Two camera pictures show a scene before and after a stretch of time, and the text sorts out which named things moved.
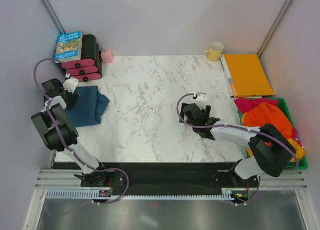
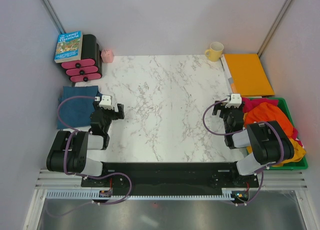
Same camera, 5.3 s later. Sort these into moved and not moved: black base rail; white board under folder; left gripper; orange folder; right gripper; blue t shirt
Moved: right gripper; left gripper
Not moved: orange folder; blue t shirt; white board under folder; black base rail
